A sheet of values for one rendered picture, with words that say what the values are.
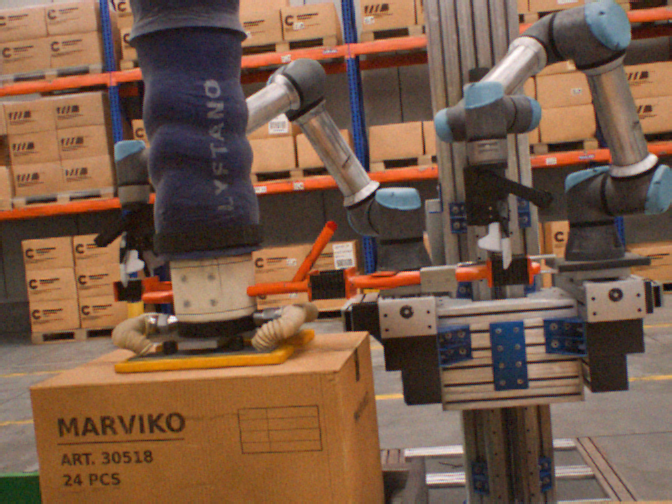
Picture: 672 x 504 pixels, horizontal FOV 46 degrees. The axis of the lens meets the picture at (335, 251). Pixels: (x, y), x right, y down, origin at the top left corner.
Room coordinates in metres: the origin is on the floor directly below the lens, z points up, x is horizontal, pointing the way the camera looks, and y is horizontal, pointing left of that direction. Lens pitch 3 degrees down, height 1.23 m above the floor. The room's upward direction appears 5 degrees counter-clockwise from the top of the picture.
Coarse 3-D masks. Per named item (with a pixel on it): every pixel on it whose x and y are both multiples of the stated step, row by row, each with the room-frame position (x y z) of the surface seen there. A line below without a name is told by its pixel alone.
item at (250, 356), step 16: (240, 336) 1.51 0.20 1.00; (160, 352) 1.57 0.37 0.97; (176, 352) 1.54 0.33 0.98; (192, 352) 1.53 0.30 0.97; (208, 352) 1.51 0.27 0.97; (224, 352) 1.50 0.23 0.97; (240, 352) 1.48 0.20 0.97; (256, 352) 1.47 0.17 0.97; (272, 352) 1.47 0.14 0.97; (288, 352) 1.50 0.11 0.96; (128, 368) 1.51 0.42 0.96; (144, 368) 1.50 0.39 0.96; (160, 368) 1.50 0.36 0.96; (176, 368) 1.49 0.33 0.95; (192, 368) 1.48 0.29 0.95
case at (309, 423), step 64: (64, 384) 1.46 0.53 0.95; (128, 384) 1.43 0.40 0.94; (192, 384) 1.41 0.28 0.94; (256, 384) 1.39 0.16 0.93; (320, 384) 1.37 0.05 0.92; (64, 448) 1.46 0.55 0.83; (128, 448) 1.43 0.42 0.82; (192, 448) 1.41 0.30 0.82; (256, 448) 1.39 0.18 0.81; (320, 448) 1.37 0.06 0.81
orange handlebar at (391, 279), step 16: (384, 272) 1.55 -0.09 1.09; (400, 272) 1.57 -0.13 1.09; (416, 272) 1.55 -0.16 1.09; (464, 272) 1.49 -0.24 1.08; (480, 272) 1.48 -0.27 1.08; (160, 288) 1.91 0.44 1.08; (256, 288) 1.57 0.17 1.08; (272, 288) 1.57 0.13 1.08; (288, 288) 1.56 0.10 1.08; (304, 288) 1.55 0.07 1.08; (352, 288) 1.54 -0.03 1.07; (384, 288) 1.52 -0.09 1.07
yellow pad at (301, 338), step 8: (248, 336) 1.67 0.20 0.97; (288, 336) 1.65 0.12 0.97; (296, 336) 1.64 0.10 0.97; (304, 336) 1.64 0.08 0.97; (312, 336) 1.70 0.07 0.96; (160, 344) 1.71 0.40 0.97; (176, 344) 1.70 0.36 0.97; (248, 344) 1.66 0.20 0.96; (280, 344) 1.64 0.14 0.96; (288, 344) 1.64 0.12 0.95; (296, 344) 1.64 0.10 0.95; (304, 344) 1.64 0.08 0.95
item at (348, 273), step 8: (312, 272) 1.56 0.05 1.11; (320, 272) 1.62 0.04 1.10; (328, 272) 1.62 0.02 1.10; (336, 272) 1.61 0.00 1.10; (344, 272) 1.53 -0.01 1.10; (352, 272) 1.57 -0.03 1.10; (312, 280) 1.53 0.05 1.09; (320, 280) 1.53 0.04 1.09; (328, 280) 1.52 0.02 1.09; (336, 280) 1.52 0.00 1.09; (344, 280) 1.52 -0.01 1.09; (312, 288) 1.54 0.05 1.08; (320, 288) 1.54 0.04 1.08; (328, 288) 1.53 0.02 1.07; (336, 288) 1.53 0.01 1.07; (344, 288) 1.53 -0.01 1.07; (312, 296) 1.53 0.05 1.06; (320, 296) 1.53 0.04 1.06; (328, 296) 1.53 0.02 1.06; (336, 296) 1.52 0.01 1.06; (344, 296) 1.52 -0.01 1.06; (352, 296) 1.55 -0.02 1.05
